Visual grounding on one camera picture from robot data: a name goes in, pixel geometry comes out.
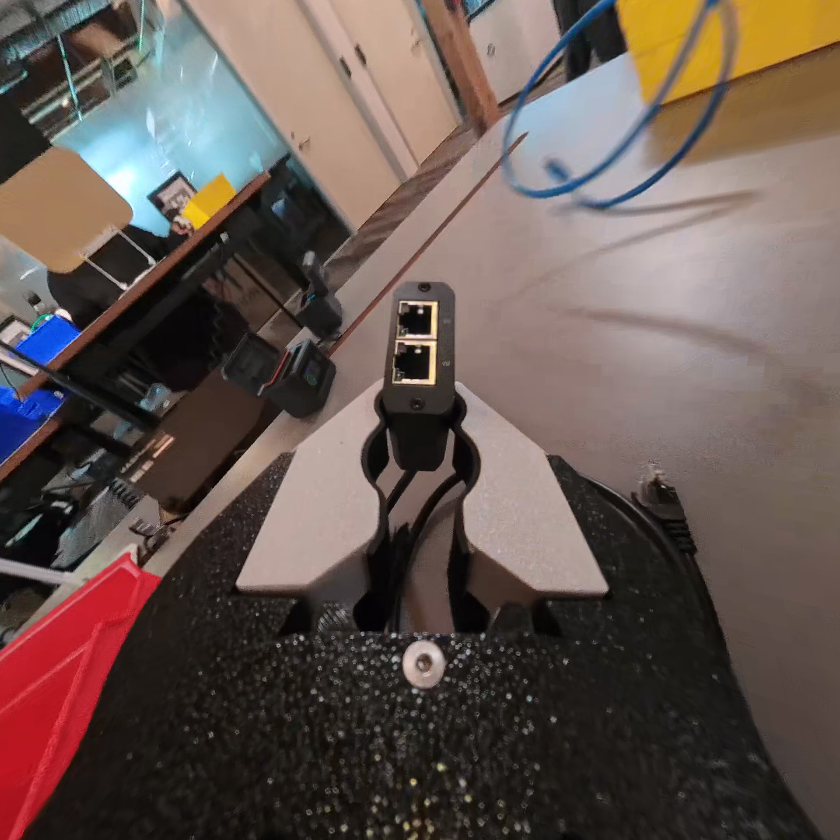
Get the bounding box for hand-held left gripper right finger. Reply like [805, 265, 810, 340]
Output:
[449, 381, 610, 610]

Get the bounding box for black ethernet cable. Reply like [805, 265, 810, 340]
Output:
[584, 461, 700, 557]

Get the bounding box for small yellow storage bin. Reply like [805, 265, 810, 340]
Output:
[180, 172, 237, 231]

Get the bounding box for blue stacked storage bins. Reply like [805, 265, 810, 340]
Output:
[16, 315, 83, 366]

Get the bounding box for large yellow storage bin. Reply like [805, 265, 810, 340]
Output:
[617, 0, 840, 106]

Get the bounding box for black battery charger block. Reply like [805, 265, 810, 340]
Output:
[294, 252, 343, 339]

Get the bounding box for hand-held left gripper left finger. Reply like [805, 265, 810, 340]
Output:
[235, 381, 396, 608]

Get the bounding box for dark equipment box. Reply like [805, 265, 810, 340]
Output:
[115, 371, 283, 516]

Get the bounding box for blue tote with handles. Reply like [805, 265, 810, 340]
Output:
[0, 384, 67, 463]

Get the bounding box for thin black adapter cable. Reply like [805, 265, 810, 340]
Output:
[377, 466, 460, 631]

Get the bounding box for wooden pillar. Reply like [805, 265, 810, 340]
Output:
[423, 0, 501, 135]

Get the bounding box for black light stand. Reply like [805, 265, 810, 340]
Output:
[0, 338, 161, 431]

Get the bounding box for black picture frame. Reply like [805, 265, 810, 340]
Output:
[147, 171, 198, 227]

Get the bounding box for black ethernet port adapter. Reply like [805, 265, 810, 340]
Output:
[381, 281, 457, 471]

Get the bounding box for red storage bin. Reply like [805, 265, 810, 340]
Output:
[0, 551, 165, 840]

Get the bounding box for white double door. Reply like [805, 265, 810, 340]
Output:
[298, 0, 460, 165]

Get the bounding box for wooden desk black legs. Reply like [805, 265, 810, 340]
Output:
[13, 171, 273, 401]
[0, 413, 67, 483]

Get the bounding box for blue ethernet cable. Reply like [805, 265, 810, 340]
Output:
[502, 0, 739, 211]

